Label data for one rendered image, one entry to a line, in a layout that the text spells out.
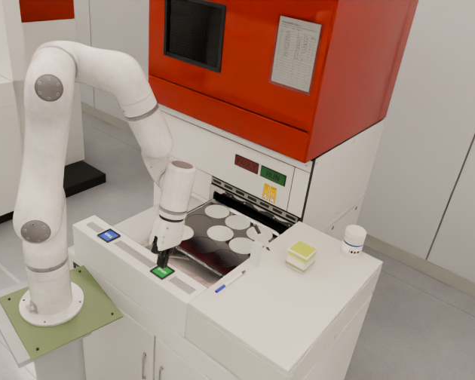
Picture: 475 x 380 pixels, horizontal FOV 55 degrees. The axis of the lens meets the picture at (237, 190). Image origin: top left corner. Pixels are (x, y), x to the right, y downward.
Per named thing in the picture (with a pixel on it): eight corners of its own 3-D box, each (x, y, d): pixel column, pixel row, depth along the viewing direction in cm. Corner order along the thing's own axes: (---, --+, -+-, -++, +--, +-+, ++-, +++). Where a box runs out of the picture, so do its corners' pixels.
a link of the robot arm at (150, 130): (111, 104, 124) (154, 189, 142) (130, 121, 112) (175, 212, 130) (139, 89, 126) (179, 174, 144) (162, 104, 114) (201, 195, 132)
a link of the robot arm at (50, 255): (21, 274, 128) (9, 203, 115) (29, 233, 143) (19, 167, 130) (67, 270, 131) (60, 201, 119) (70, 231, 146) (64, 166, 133)
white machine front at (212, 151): (157, 175, 226) (158, 96, 206) (296, 247, 185) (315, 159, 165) (152, 176, 223) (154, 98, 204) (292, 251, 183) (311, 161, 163)
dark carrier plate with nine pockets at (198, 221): (215, 200, 196) (215, 199, 196) (281, 235, 179) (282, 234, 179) (155, 233, 171) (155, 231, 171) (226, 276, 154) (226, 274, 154)
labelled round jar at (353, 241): (345, 243, 166) (351, 222, 161) (363, 252, 163) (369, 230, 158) (336, 252, 161) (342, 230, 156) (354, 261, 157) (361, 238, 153)
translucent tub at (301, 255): (295, 255, 157) (298, 239, 154) (314, 265, 153) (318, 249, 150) (283, 265, 152) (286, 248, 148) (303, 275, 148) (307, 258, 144)
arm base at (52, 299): (40, 337, 133) (32, 291, 123) (7, 301, 142) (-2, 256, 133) (96, 304, 146) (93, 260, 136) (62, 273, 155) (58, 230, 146)
